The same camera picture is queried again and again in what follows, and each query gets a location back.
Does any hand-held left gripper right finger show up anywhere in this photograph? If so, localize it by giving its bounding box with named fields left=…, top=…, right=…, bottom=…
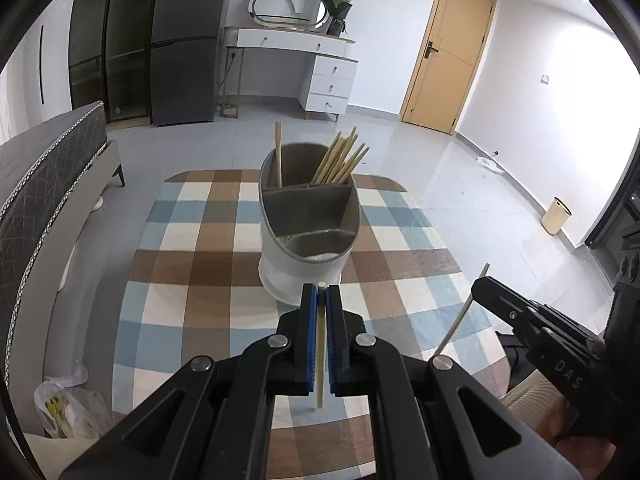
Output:
left=325, top=284, right=583, bottom=480

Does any plaid tablecloth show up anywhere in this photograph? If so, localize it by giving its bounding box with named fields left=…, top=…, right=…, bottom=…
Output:
left=112, top=170, right=506, bottom=480

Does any beige waste bin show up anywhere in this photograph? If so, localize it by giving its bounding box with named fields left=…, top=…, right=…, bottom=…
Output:
left=541, top=197, right=574, bottom=235

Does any oval mirror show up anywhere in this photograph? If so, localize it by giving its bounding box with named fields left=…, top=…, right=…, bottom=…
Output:
left=248, top=0, right=333, bottom=31

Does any white vanity desk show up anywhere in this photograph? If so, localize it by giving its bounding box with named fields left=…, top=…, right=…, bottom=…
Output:
left=217, top=25, right=360, bottom=122

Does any single wooden chopstick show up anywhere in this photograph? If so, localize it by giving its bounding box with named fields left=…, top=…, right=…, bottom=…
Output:
left=434, top=262, right=492, bottom=359
left=316, top=281, right=329, bottom=409
left=274, top=121, right=284, bottom=187

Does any dark grey refrigerator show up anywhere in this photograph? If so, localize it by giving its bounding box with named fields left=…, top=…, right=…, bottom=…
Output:
left=150, top=0, right=233, bottom=127

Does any person's right hand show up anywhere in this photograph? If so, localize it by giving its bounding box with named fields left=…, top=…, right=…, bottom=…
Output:
left=542, top=399, right=583, bottom=448

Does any grey white utensil holder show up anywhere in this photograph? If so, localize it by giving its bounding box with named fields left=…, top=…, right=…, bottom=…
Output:
left=258, top=142, right=362, bottom=306

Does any green plant bouquet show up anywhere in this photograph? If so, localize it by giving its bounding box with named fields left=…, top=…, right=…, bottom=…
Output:
left=322, top=0, right=354, bottom=37

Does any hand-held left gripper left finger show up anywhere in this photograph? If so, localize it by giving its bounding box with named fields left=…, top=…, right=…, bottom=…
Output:
left=59, top=282, right=321, bottom=480

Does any beige ribbed cloth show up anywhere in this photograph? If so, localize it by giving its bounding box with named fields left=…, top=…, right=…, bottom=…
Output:
left=500, top=371, right=563, bottom=413

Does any white wardrobe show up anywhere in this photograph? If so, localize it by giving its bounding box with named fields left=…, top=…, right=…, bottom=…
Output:
left=10, top=0, right=76, bottom=126

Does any grey quilted bed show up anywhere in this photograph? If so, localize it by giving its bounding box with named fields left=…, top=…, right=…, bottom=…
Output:
left=0, top=101, right=126, bottom=411

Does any wooden door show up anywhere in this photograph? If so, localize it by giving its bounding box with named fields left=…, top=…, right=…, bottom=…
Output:
left=400, top=0, right=498, bottom=136

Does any white plastic bag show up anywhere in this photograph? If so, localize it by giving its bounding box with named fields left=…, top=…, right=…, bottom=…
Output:
left=33, top=364, right=113, bottom=440

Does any bundle of wooden chopsticks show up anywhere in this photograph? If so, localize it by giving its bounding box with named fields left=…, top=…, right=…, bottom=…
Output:
left=310, top=127, right=371, bottom=186

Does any dark glass cabinet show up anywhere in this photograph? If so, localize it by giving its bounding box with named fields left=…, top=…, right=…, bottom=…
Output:
left=67, top=0, right=166, bottom=126

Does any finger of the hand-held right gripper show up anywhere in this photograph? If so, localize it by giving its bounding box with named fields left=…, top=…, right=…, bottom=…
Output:
left=471, top=276, right=556, bottom=346

